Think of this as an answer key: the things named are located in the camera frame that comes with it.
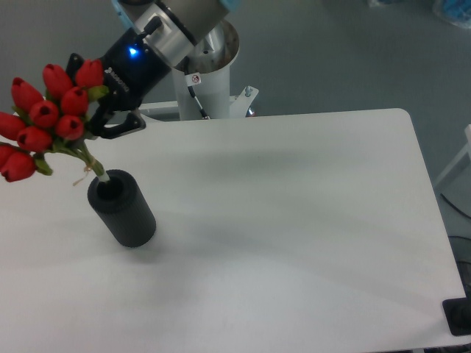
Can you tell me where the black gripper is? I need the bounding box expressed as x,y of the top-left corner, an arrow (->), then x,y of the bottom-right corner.
65,16 -> 170,140

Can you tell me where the red tulip bouquet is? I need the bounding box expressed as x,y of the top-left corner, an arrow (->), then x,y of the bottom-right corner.
1,59 -> 110,182

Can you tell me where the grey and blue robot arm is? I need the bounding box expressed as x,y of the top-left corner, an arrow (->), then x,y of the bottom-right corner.
85,1 -> 241,139

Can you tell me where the black ribbed vase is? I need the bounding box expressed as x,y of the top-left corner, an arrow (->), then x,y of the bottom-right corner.
88,169 -> 157,248

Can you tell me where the blue plastic bag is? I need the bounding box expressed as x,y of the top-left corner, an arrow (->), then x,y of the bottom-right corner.
432,0 -> 470,29

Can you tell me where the black clamp at table edge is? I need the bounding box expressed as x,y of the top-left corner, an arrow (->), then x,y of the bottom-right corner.
442,298 -> 470,337

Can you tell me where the black cable on pedestal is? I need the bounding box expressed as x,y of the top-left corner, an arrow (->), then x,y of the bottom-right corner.
183,57 -> 211,121

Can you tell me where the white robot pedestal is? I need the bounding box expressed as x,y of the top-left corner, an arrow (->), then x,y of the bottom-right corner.
139,20 -> 259,121

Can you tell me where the black floor cable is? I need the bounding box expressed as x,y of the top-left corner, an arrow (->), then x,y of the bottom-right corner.
440,193 -> 471,218

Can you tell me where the white furniture frame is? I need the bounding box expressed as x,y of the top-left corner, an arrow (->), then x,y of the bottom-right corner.
433,125 -> 470,191

